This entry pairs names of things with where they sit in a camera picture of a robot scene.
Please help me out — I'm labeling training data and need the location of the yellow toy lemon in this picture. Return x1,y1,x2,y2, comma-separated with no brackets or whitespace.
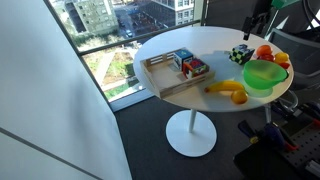
273,51,290,64

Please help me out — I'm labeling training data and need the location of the wooden slatted tray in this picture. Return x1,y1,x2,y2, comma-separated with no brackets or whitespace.
139,47,217,100

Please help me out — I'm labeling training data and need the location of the grey office chair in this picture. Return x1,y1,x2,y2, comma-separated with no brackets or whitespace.
264,28,320,124

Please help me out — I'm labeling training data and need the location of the blue number four block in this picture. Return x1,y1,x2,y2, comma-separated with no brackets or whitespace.
173,48,195,72

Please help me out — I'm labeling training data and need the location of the black white green number block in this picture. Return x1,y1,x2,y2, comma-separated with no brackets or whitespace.
228,43,256,66

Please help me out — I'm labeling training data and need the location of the white table pedestal base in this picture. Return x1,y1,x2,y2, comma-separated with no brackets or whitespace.
165,109,218,158

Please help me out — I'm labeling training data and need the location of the black perforated base board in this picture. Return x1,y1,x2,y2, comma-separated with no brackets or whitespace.
276,121,320,180

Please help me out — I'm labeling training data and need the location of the dark brown flat board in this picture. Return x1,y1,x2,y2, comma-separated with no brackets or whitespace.
233,146,301,180

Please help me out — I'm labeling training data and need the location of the green translucent plastic bowl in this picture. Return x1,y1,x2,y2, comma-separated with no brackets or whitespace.
242,59,290,91

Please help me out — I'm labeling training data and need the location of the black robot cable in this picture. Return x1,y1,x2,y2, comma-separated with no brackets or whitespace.
301,0,320,27

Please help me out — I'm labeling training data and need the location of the blue orange bar clamp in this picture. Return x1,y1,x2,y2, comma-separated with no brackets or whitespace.
237,119,299,153
269,99,320,128

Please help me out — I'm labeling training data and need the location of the dark window frame post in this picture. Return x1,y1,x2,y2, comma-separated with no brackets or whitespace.
43,0,116,111

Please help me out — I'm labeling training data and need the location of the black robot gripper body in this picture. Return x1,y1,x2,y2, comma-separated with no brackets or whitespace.
246,0,273,21

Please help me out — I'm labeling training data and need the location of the red toy apple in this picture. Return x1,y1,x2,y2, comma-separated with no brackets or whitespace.
257,53,276,63

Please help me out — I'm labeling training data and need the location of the yellow toy banana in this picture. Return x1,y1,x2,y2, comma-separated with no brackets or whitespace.
203,79,246,94

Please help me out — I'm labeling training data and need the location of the orange red toy tomato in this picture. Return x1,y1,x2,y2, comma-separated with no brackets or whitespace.
255,44,274,57

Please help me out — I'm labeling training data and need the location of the small orange toy fruit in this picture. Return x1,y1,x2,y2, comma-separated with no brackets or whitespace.
230,89,249,105

